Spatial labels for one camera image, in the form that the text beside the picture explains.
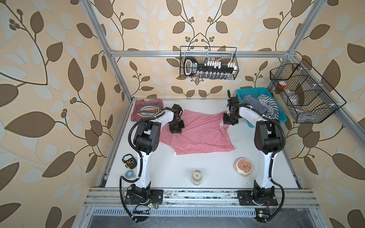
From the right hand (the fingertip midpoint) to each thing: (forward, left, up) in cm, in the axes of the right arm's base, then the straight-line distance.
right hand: (226, 123), depth 101 cm
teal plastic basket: (+27, -17, +4) cm, 32 cm away
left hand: (-4, +32, -2) cm, 32 cm away
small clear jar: (-38, +24, +6) cm, 45 cm away
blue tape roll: (-32, +63, -4) cm, 71 cm away
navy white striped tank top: (+16, -32, +2) cm, 36 cm away
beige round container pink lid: (-31, -4, -1) cm, 31 cm away
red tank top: (+18, +61, -1) cm, 63 cm away
